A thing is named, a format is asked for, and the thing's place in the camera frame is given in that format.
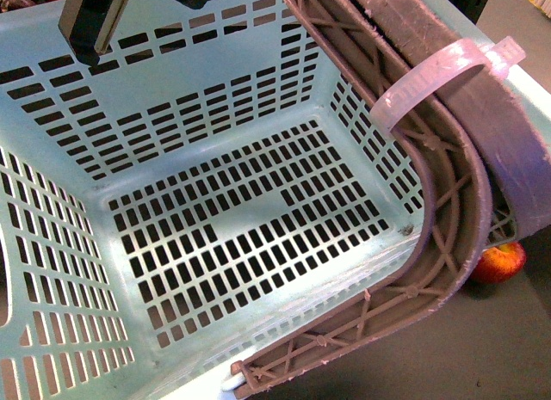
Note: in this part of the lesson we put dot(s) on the light blue plastic basket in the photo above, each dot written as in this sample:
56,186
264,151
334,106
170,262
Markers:
183,183

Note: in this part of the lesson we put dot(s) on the red yellow apple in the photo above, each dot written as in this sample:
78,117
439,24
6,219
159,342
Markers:
499,264

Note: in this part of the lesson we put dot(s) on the white zip tie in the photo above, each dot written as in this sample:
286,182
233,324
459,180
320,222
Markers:
439,69

